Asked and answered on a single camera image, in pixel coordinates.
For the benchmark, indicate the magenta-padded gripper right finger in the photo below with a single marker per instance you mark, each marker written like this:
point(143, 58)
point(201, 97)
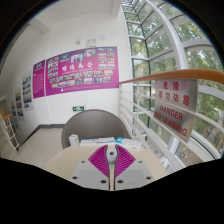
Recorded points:
point(128, 173)

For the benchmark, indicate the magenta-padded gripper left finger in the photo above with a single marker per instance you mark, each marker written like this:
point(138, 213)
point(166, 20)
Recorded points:
point(95, 173)

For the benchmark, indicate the white blue flat box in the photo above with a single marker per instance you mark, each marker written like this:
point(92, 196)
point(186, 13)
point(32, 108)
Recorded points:
point(129, 143)

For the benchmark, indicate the small white green box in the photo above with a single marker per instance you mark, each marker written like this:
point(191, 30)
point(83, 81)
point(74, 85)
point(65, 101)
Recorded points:
point(74, 140)

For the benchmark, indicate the green exit sign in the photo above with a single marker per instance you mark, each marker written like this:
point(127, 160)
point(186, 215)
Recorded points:
point(78, 108)

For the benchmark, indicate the silver danger sign red lettering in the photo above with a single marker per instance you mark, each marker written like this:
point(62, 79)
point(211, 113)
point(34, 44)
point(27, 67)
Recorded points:
point(175, 108)

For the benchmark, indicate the white stair railing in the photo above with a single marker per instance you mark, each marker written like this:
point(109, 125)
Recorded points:
point(9, 131)

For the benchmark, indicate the white railing with orange handrail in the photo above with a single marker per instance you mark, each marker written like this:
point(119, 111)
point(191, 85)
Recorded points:
point(173, 74)

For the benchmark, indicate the large magenta wall poster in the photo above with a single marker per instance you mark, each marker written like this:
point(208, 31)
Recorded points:
point(81, 71)

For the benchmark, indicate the row of wall photo panels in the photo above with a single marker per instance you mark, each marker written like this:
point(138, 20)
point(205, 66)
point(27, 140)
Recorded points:
point(27, 90)

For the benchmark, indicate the narrow magenta wall poster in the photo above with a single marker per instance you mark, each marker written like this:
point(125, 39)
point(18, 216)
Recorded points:
point(38, 79)

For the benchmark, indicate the curved glass window wall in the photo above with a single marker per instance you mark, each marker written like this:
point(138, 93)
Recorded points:
point(156, 33)

